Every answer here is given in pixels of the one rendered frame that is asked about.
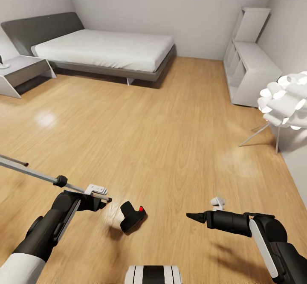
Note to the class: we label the bed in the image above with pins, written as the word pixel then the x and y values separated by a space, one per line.
pixel 66 44

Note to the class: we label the camera tripod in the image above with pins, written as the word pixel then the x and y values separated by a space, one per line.
pixel 60 181

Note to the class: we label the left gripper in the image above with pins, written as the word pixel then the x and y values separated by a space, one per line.
pixel 92 203

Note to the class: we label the digital camera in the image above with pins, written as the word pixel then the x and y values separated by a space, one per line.
pixel 131 217

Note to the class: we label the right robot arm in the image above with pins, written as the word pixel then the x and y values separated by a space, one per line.
pixel 284 263

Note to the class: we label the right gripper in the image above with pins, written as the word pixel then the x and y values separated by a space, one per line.
pixel 219 219

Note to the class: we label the nightstand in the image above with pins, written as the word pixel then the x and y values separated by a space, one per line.
pixel 22 68

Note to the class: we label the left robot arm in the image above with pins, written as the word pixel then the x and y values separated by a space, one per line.
pixel 26 263

